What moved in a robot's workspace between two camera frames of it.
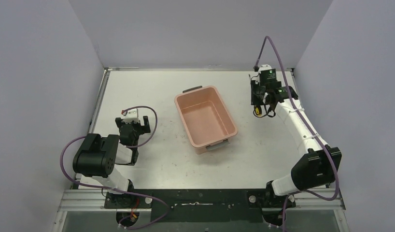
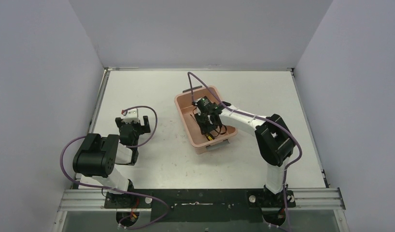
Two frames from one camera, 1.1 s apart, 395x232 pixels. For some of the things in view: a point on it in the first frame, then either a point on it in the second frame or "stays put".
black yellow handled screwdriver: [258, 111] → [209, 137]
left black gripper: [132, 123] stays put
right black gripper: [256, 101] → [200, 116]
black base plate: [197, 206] stays put
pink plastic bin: [206, 118] stays put
